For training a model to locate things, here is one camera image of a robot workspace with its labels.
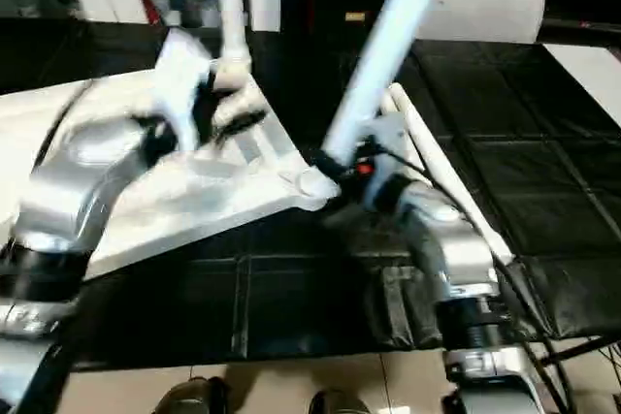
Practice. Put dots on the white plastic table leg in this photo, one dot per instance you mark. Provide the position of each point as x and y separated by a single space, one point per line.
456 191
233 7
388 46

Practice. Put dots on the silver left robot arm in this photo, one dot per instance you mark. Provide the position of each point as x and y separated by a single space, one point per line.
68 201

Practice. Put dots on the small brown block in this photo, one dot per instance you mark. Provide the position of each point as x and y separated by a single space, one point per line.
355 17

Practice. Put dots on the black work mat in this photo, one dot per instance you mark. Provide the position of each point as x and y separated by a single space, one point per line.
543 201

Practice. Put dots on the grey robot foot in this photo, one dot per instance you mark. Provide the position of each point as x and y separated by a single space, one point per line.
194 397
342 404

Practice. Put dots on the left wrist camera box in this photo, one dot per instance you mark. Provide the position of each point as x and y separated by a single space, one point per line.
184 84

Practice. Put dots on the black floor stand bar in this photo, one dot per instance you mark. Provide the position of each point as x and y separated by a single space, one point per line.
582 348

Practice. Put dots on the flat white board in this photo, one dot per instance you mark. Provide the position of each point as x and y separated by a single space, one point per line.
597 75

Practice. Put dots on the white plastic table top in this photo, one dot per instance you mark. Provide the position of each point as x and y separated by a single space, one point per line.
213 191

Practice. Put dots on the white plastic bag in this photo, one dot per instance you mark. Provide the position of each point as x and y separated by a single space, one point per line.
495 2

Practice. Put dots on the grey right robot foot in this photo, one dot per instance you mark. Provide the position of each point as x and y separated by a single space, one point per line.
342 404

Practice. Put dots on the grey left robot foot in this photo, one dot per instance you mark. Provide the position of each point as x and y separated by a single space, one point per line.
194 397

